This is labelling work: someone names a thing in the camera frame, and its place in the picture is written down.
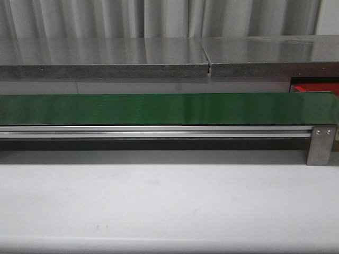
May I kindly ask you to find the right grey stone slab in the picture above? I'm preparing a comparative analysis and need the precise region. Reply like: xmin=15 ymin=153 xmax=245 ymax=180
xmin=201 ymin=35 xmax=338 ymax=78

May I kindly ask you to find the grey stone slab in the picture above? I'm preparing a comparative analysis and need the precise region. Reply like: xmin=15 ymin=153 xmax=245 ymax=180
xmin=1 ymin=38 xmax=209 ymax=79
xmin=201 ymin=35 xmax=338 ymax=78

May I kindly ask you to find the left grey stone slab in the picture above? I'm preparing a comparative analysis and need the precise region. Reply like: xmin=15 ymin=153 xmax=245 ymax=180
xmin=1 ymin=38 xmax=209 ymax=79

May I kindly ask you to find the green conveyor belt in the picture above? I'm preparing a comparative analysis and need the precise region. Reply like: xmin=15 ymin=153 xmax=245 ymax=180
xmin=1 ymin=93 xmax=338 ymax=125

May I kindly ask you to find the red plastic tray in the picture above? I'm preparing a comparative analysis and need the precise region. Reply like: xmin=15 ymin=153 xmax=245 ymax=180
xmin=290 ymin=83 xmax=339 ymax=96

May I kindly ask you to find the steel conveyor support bracket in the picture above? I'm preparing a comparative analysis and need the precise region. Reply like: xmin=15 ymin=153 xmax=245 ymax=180
xmin=306 ymin=125 xmax=337 ymax=166

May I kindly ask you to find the aluminium conveyor side rail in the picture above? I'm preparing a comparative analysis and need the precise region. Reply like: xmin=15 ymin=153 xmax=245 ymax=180
xmin=1 ymin=125 xmax=313 ymax=139

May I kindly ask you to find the grey pleated curtain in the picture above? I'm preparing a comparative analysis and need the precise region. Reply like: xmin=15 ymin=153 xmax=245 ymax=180
xmin=1 ymin=1 xmax=321 ymax=39

